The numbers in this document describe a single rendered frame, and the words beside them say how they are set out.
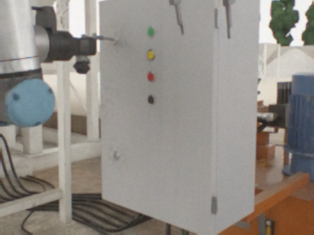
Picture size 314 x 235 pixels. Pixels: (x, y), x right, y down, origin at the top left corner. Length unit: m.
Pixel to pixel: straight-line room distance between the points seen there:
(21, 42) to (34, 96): 0.10
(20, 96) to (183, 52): 0.41
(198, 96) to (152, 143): 0.20
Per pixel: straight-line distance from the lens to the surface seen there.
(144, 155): 1.02
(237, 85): 0.95
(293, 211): 1.43
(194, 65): 0.88
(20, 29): 0.71
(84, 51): 0.96
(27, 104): 0.70
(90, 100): 4.41
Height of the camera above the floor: 1.06
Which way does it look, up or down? 7 degrees down
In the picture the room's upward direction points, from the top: straight up
